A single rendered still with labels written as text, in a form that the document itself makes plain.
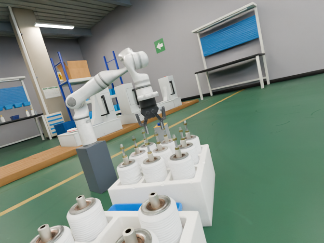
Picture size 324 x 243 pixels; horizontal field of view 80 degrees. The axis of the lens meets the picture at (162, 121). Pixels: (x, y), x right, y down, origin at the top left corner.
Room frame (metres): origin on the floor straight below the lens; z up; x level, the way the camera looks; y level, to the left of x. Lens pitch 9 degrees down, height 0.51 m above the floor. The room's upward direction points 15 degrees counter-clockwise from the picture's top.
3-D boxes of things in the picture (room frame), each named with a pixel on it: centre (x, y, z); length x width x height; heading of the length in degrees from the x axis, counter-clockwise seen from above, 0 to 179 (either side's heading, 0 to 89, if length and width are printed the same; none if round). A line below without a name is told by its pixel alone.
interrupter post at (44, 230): (0.42, 0.33, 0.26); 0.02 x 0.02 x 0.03
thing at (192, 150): (0.83, -0.07, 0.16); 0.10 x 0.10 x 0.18
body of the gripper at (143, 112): (0.87, 0.04, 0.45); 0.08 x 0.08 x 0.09
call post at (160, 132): (1.17, 0.01, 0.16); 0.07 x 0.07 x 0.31; 70
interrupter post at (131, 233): (0.32, 0.11, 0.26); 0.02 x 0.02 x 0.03
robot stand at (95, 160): (1.22, 0.48, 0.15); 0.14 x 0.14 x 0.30; 48
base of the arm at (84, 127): (1.22, 0.48, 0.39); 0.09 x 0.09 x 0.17; 48
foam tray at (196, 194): (0.87, 0.04, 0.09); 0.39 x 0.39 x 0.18; 70
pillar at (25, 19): (6.68, 3.44, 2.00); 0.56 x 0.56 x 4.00; 48
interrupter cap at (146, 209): (0.43, 0.07, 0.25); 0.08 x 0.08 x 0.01
